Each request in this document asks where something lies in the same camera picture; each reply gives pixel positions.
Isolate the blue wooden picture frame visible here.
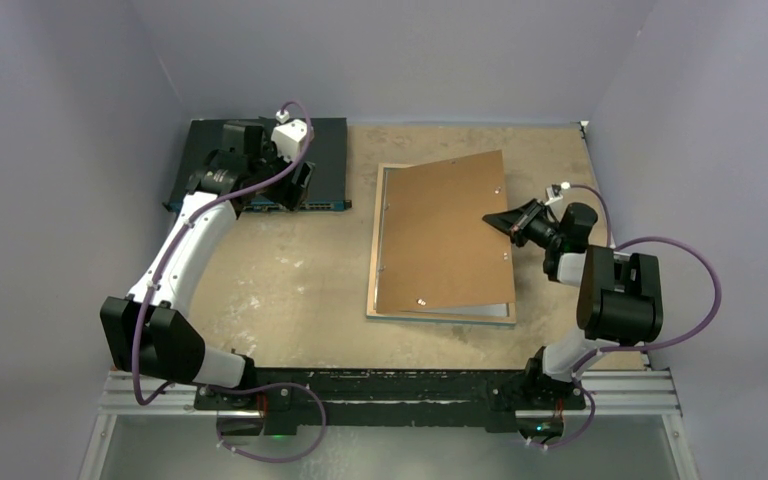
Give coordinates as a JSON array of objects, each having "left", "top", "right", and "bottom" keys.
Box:
[{"left": 366, "top": 163, "right": 517, "bottom": 328}]

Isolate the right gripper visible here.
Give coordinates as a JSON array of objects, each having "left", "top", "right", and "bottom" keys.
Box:
[{"left": 483, "top": 197, "right": 564, "bottom": 249}]

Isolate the hot air balloon photo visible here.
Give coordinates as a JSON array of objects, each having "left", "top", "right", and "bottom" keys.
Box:
[{"left": 423, "top": 304, "right": 510, "bottom": 318}]

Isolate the black aluminium mounting rail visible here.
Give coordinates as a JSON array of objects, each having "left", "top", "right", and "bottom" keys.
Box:
[{"left": 97, "top": 367, "right": 682, "bottom": 439}]

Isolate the brown backing board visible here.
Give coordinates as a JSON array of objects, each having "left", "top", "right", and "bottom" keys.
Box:
[{"left": 376, "top": 150, "right": 516, "bottom": 313}]

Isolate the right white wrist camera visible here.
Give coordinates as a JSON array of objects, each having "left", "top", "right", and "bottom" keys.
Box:
[{"left": 544, "top": 182, "right": 571, "bottom": 207}]

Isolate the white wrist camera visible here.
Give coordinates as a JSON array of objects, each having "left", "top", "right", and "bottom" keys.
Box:
[
  {"left": 544, "top": 182, "right": 571, "bottom": 207},
  {"left": 270, "top": 110, "right": 314, "bottom": 163}
]

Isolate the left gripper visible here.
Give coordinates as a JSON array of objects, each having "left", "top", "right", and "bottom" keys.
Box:
[{"left": 249, "top": 137, "right": 313, "bottom": 210}]

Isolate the dark blue flat box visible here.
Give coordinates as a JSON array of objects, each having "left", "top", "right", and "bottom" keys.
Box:
[{"left": 163, "top": 117, "right": 352, "bottom": 213}]

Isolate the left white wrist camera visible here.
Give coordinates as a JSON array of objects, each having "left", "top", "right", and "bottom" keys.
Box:
[{"left": 270, "top": 110, "right": 314, "bottom": 163}]

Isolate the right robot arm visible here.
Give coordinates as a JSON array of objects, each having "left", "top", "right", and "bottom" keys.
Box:
[{"left": 482, "top": 199, "right": 663, "bottom": 407}]

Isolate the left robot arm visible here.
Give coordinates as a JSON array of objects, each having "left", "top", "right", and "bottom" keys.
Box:
[{"left": 100, "top": 113, "right": 314, "bottom": 409}]

